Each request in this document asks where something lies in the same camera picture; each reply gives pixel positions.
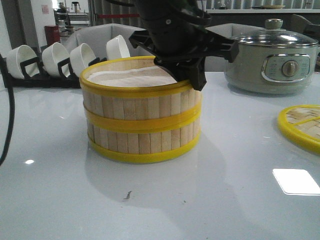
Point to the person in background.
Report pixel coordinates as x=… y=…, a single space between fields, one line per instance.
x=61 y=11

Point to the red barrier belt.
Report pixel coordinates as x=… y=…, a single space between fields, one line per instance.
x=121 y=18

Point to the black dish rack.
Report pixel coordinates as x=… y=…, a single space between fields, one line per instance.
x=66 y=77

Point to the white bowl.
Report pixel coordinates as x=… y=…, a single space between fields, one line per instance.
x=80 y=57
x=117 y=48
x=51 y=56
x=15 y=57

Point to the woven bamboo steamer lid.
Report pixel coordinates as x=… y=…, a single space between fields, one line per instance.
x=301 y=125

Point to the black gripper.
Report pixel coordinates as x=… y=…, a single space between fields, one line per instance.
x=182 y=50

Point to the bamboo steamer tray yellow rim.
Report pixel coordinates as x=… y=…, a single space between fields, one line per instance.
x=133 y=94

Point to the grey electric cooking pot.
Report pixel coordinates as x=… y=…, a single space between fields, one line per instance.
x=273 y=60

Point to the white bowl far right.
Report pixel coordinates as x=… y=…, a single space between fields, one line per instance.
x=117 y=48

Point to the dark counter sideboard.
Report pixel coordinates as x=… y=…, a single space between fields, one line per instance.
x=257 y=17

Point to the white bowl far left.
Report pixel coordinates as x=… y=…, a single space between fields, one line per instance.
x=15 y=57

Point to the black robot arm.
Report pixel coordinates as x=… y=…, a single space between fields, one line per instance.
x=169 y=13

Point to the red cabinet box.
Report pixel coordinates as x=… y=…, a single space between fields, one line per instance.
x=52 y=34

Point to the grey armchair right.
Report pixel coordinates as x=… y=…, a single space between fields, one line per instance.
x=228 y=30

